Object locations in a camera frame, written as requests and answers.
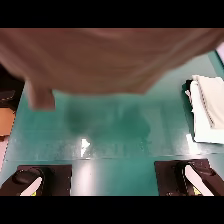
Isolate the cream garment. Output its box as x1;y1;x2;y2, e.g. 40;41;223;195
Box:
192;74;224;130

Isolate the tan T-shirt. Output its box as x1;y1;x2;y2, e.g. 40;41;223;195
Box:
0;28;224;111

